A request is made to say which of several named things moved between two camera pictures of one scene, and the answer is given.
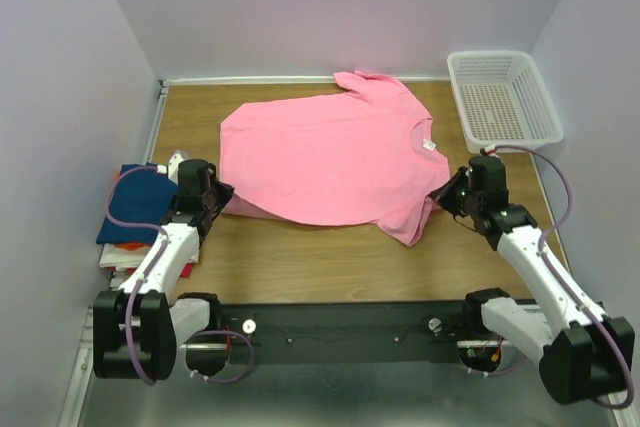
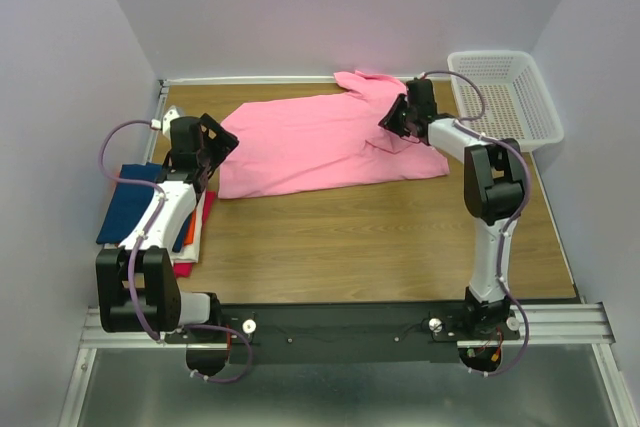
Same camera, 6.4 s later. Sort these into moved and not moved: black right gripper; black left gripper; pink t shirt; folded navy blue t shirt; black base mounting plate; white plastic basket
Moved: pink t shirt; black right gripper; black left gripper
Not moved: black base mounting plate; white plastic basket; folded navy blue t shirt
